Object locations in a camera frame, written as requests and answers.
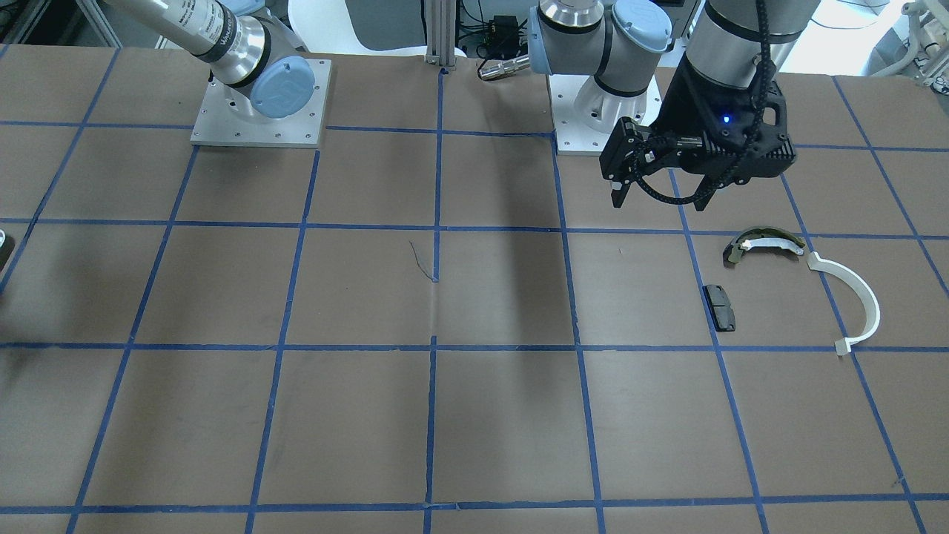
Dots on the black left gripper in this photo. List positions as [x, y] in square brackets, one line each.
[686, 105]

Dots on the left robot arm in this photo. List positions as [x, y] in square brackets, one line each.
[620, 45]

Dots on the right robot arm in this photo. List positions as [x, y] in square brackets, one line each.
[245, 46]

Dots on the olive brake shoe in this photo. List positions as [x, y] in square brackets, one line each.
[762, 237]

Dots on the black brake pad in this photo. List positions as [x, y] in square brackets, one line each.
[720, 307]

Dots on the aluminium frame post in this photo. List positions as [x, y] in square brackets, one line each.
[440, 18]

